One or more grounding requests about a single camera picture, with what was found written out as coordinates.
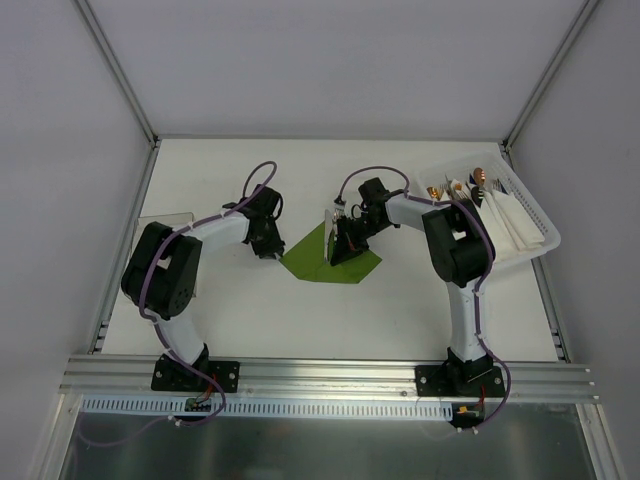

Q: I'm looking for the silver table knife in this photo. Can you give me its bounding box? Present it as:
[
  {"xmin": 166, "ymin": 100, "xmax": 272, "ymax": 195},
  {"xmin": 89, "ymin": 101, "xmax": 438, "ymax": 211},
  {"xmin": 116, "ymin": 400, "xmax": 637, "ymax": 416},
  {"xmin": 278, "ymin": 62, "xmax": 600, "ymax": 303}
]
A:
[{"xmin": 323, "ymin": 209, "xmax": 334, "ymax": 263}]

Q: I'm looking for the green paper napkin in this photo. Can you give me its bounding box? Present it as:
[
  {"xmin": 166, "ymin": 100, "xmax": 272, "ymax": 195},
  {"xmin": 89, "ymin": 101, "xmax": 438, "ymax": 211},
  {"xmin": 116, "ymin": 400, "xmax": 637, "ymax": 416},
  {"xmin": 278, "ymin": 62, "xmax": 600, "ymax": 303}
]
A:
[{"xmin": 279, "ymin": 222, "xmax": 384, "ymax": 285}]

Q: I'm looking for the clear smoked plastic box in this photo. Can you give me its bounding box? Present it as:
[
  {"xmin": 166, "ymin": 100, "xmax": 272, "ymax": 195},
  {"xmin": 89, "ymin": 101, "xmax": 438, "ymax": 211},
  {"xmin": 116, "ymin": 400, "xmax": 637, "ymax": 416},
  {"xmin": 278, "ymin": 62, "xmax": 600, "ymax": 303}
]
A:
[{"xmin": 131, "ymin": 212, "xmax": 202, "ymax": 310}]

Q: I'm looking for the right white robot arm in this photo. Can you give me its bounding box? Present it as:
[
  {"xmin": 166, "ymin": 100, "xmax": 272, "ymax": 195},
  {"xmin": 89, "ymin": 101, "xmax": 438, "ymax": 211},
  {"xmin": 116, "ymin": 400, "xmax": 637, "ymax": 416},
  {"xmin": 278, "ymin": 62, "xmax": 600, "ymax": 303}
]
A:
[{"xmin": 324, "ymin": 178, "xmax": 495, "ymax": 396}]

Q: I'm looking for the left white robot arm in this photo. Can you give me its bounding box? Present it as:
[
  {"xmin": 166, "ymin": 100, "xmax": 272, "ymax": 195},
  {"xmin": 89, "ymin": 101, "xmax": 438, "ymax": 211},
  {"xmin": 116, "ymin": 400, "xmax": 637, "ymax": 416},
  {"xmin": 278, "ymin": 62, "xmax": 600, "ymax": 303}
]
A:
[{"xmin": 121, "ymin": 185, "xmax": 285, "ymax": 390}]

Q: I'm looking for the white rolled napkin bundle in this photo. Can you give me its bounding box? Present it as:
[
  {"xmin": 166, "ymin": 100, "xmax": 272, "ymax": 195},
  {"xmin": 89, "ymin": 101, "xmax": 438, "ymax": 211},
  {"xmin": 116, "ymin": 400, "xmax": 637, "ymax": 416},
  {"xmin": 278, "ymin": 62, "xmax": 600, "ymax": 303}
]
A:
[{"xmin": 486, "ymin": 190, "xmax": 544, "ymax": 251}]

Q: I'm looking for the copper fork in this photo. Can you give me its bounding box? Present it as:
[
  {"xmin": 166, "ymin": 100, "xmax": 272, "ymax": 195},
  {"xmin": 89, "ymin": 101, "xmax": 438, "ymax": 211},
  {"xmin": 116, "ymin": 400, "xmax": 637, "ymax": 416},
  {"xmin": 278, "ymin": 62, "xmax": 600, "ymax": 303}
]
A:
[{"xmin": 456, "ymin": 185, "xmax": 472, "ymax": 201}]

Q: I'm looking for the white plastic basket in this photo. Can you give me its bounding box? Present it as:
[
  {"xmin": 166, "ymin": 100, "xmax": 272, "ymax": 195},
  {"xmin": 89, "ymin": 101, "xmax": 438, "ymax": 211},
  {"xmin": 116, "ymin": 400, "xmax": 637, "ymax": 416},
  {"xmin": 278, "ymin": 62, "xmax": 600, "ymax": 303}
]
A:
[{"xmin": 413, "ymin": 151, "xmax": 561, "ymax": 270}]

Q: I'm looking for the copper spoon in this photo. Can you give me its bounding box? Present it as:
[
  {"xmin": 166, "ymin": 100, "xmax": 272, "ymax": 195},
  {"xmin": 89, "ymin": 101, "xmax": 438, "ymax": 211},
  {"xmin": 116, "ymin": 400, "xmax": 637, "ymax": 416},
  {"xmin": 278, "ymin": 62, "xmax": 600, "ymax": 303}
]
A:
[{"xmin": 473, "ymin": 167, "xmax": 487, "ymax": 191}]

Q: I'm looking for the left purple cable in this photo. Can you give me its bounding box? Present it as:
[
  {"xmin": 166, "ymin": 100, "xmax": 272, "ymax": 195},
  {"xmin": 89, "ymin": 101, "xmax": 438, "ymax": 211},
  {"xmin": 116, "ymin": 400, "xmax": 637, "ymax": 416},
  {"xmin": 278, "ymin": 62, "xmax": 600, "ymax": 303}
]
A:
[{"xmin": 139, "ymin": 160, "xmax": 279, "ymax": 426}]

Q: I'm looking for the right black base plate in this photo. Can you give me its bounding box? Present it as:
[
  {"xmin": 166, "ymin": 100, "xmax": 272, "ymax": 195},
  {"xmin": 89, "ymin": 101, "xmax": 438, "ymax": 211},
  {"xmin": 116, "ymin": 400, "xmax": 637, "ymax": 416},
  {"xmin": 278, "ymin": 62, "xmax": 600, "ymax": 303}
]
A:
[{"xmin": 414, "ymin": 364, "xmax": 506, "ymax": 398}]

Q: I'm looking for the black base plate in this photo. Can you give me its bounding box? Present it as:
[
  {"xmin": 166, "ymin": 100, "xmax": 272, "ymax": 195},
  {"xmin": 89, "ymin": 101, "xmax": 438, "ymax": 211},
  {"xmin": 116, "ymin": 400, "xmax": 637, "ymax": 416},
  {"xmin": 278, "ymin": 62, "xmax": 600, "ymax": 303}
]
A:
[
  {"xmin": 414, "ymin": 364, "xmax": 506, "ymax": 398},
  {"xmin": 150, "ymin": 356, "xmax": 241, "ymax": 393}
]

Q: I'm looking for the left frame post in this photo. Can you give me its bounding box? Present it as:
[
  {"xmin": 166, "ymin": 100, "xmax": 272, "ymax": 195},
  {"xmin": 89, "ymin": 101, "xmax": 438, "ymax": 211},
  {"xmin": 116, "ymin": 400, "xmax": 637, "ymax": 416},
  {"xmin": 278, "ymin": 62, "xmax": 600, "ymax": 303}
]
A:
[{"xmin": 72, "ymin": 0, "xmax": 158, "ymax": 146}]

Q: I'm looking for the frame post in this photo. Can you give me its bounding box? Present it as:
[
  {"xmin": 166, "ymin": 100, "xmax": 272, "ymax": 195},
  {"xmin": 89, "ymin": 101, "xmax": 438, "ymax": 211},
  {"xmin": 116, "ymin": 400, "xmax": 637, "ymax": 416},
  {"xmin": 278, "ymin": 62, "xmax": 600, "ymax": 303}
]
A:
[
  {"xmin": 502, "ymin": 0, "xmax": 601, "ymax": 153},
  {"xmin": 72, "ymin": 0, "xmax": 158, "ymax": 146}
]

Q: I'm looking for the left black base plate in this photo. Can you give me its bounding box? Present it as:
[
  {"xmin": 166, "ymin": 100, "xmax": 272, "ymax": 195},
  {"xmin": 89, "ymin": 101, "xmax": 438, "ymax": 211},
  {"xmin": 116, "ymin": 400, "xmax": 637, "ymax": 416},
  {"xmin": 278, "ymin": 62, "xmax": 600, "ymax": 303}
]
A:
[{"xmin": 150, "ymin": 356, "xmax": 241, "ymax": 393}]

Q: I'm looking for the aluminium rail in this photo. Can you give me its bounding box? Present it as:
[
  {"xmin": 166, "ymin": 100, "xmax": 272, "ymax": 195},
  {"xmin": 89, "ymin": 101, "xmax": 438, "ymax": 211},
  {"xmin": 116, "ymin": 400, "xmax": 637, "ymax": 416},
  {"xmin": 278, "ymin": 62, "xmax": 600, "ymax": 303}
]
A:
[{"xmin": 59, "ymin": 354, "xmax": 601, "ymax": 404}]

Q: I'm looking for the white slotted cable duct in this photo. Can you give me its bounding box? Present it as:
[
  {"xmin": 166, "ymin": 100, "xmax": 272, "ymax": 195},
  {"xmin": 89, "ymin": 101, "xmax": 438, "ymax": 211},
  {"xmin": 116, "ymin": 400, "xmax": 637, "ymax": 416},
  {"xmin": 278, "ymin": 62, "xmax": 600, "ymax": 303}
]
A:
[{"xmin": 80, "ymin": 395, "xmax": 453, "ymax": 422}]

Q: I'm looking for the right frame post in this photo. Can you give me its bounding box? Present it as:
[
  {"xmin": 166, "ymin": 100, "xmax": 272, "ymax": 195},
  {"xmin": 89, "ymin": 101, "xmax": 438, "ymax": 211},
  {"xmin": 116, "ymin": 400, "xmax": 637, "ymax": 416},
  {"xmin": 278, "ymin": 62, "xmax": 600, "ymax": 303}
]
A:
[{"xmin": 502, "ymin": 0, "xmax": 601, "ymax": 153}]

